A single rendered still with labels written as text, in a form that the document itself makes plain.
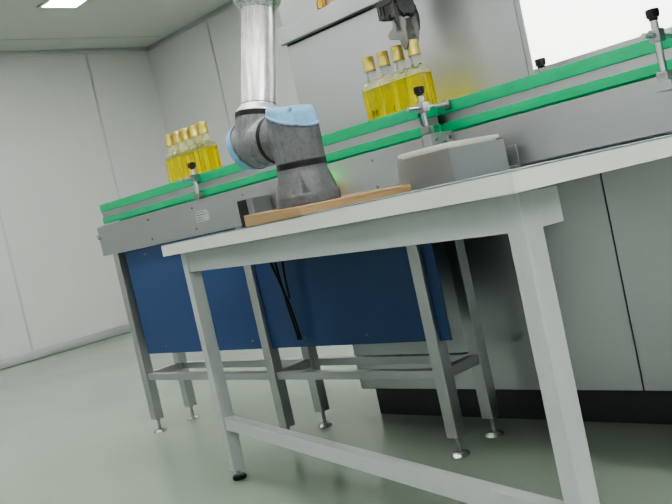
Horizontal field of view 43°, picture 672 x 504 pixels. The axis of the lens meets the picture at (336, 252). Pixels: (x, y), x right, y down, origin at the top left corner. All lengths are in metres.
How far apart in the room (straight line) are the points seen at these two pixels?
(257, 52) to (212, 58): 6.17
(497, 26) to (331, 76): 0.69
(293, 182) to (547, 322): 0.78
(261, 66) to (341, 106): 0.83
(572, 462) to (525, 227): 0.37
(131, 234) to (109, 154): 5.17
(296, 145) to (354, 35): 0.97
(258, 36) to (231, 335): 1.31
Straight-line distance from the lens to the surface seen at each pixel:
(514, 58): 2.42
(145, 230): 3.36
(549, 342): 1.36
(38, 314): 8.08
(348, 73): 2.86
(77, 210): 8.34
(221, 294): 3.08
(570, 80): 2.15
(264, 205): 2.71
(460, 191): 1.37
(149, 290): 3.47
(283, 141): 1.93
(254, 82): 2.08
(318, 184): 1.92
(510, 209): 1.35
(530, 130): 2.19
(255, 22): 2.13
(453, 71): 2.54
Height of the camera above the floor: 0.75
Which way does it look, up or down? 3 degrees down
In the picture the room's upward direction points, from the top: 12 degrees counter-clockwise
